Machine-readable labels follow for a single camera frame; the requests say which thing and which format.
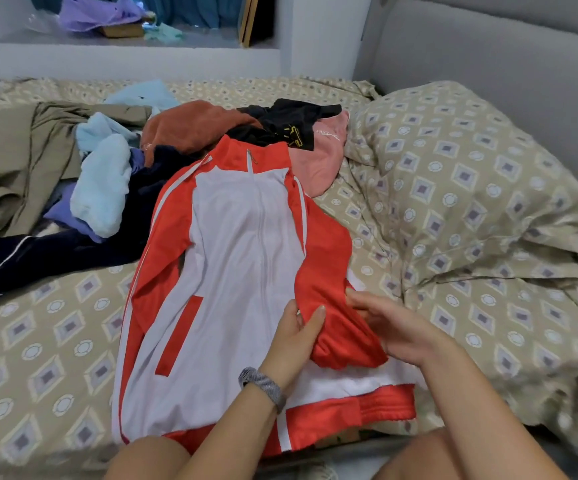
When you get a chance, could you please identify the person's left hand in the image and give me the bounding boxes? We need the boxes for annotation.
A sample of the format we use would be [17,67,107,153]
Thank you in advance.
[259,299,328,391]

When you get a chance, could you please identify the person's right hand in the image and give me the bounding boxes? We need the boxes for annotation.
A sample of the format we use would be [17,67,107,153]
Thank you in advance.
[345,289,455,368]

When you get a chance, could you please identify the red and white jacket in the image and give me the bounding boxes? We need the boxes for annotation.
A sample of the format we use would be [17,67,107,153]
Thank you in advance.
[108,133,422,459]

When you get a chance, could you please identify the pink shirt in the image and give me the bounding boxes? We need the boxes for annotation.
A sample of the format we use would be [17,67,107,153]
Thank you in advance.
[288,109,352,199]

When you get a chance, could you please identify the black garment yellow print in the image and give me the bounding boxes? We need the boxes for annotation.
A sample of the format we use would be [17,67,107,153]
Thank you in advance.
[226,97,344,153]

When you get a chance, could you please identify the rust brown garment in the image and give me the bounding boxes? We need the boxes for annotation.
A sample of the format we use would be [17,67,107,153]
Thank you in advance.
[140,99,263,167]

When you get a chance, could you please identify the light blue fleece garment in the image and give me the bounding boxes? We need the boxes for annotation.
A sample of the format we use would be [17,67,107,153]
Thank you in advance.
[68,79,181,240]

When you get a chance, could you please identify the navy velvet garment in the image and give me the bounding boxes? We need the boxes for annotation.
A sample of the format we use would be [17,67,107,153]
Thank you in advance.
[0,145,198,312]

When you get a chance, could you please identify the bed with patterned beige sheet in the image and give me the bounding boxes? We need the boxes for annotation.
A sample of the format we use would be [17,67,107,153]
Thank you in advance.
[0,0,578,474]

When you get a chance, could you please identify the purple-blue garment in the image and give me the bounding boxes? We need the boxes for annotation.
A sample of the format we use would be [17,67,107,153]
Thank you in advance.
[43,147,146,245]

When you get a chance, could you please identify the olive green trousers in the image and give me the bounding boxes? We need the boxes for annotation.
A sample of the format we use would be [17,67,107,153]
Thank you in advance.
[0,101,154,244]

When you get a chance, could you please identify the person's left forearm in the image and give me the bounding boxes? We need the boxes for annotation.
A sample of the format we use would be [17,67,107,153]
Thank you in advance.
[174,385,282,480]

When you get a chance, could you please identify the person's right forearm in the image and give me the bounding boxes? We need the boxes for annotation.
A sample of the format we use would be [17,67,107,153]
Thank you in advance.
[419,339,570,480]

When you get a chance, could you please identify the person's left leg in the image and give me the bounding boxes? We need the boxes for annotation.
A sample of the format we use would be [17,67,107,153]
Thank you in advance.
[103,435,192,480]

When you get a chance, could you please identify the grey band wristwatch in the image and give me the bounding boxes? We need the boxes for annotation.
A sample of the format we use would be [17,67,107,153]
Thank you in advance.
[237,365,289,415]

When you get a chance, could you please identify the patterned beige pillow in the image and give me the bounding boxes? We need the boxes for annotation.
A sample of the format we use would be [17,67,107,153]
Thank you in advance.
[343,79,578,288]

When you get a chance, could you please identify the grey upholstered headboard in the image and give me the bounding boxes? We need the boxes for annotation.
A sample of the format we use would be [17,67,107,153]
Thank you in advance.
[353,0,578,298]

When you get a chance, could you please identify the leaning wooden picture frames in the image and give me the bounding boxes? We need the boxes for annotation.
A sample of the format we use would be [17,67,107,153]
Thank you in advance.
[235,0,278,50]

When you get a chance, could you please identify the teal small item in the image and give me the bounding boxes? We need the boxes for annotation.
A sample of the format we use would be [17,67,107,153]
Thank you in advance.
[141,21,186,45]

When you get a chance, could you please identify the blue curtain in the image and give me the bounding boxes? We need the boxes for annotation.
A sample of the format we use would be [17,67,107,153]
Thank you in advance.
[29,0,246,30]

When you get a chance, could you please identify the small wooden box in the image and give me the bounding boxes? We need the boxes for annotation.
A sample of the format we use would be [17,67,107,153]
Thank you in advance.
[101,21,146,40]

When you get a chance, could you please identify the purple cloth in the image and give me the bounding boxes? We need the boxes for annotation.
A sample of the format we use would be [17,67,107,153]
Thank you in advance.
[56,0,150,35]

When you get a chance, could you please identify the clear plastic bag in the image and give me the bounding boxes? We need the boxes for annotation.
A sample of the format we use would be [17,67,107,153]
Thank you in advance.
[23,9,66,37]

